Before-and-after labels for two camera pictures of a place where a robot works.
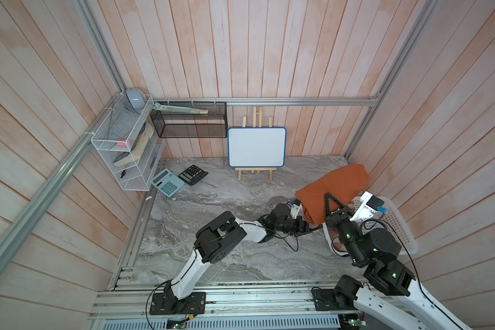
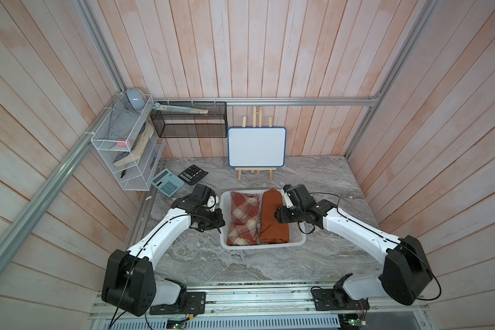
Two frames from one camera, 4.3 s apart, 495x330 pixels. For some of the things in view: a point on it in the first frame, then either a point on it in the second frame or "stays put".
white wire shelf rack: [128, 141] stays put
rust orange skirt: [345, 184] -> [271, 232]
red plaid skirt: [337, 243] -> [244, 229]
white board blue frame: [256, 147] stays put
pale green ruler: [159, 106] stays put
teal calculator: [168, 182] stays put
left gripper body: [295, 227] -> [209, 219]
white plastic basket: [392, 220] -> [297, 233]
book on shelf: [124, 158] stays put
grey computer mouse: [136, 98] stays put
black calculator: [192, 174] stays put
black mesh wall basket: [170, 124] stays put
